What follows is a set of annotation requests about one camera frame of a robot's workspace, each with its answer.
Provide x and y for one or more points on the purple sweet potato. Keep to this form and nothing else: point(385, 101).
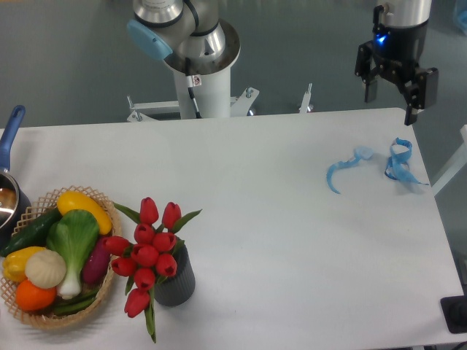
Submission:
point(97, 264)

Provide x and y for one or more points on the green bok choy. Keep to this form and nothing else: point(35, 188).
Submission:
point(73, 238)

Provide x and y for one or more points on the yellow bell pepper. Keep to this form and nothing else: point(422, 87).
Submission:
point(14, 265)

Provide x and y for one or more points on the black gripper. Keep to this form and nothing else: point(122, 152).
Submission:
point(396, 52)

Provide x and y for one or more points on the dark grey ribbed vase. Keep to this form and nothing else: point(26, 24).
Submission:
point(178, 289)

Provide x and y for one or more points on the green bean pods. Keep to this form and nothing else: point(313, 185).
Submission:
point(76, 304)

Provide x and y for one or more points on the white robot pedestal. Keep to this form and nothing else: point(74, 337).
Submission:
point(201, 66)

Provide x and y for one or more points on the white metal base frame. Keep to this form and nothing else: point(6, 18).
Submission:
point(240, 106)

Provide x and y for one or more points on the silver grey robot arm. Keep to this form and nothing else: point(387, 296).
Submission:
point(159, 27)

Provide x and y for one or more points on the cream steamed bun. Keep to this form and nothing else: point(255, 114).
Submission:
point(45, 269)

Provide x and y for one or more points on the light blue torn strip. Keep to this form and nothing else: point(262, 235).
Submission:
point(359, 153)

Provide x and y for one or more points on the blue crumpled ribbon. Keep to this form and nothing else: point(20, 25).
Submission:
point(397, 167)

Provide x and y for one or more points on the orange fruit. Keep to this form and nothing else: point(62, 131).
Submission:
point(29, 297)

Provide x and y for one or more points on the black device at edge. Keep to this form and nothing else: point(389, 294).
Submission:
point(454, 311)

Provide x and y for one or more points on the red tulip bouquet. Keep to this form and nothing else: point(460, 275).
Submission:
point(150, 259)

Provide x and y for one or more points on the dark green cucumber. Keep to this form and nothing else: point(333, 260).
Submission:
point(33, 234)

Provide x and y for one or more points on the blue object top right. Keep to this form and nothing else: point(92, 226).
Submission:
point(459, 15)

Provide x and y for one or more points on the white frame bar right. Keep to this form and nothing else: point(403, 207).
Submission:
point(451, 168)

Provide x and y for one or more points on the blue handled saucepan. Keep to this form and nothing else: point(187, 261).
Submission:
point(13, 200)

